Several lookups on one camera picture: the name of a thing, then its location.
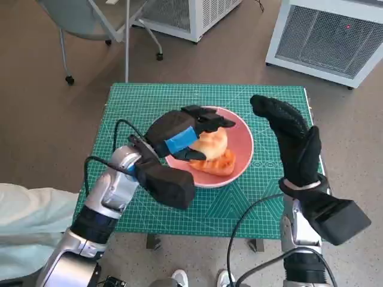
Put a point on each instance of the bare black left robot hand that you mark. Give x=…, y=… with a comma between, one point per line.
x=173, y=128

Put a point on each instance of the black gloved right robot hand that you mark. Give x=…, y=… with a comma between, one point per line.
x=296, y=143

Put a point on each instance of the round toy bread bun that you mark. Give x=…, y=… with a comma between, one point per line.
x=212, y=143

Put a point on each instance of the pink bowl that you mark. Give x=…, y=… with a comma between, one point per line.
x=239, y=143

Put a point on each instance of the long striped toy bread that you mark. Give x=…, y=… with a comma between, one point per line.
x=218, y=167

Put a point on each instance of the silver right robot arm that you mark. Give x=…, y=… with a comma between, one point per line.
x=294, y=227

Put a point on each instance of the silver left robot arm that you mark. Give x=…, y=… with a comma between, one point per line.
x=116, y=185

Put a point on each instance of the green cutting mat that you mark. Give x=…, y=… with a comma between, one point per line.
x=191, y=218

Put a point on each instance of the white metal pole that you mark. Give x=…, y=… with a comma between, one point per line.
x=127, y=42

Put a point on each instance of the white cabinet with mesh panel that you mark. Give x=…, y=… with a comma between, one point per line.
x=323, y=39

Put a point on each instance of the white cabinet with glass door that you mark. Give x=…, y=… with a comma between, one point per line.
x=206, y=18

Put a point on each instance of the grey office chair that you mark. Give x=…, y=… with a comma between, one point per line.
x=80, y=21

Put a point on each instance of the white shoe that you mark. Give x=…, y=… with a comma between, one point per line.
x=180, y=278
x=225, y=278

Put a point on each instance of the small black electronics board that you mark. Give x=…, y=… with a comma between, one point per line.
x=114, y=282

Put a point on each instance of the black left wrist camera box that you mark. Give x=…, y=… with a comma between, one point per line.
x=170, y=185

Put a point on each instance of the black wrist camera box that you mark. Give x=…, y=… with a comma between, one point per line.
x=338, y=221
x=170, y=185

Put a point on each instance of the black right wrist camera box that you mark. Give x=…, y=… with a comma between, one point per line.
x=338, y=221

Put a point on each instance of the dark table leg bracket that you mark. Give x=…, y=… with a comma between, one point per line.
x=153, y=241
x=256, y=245

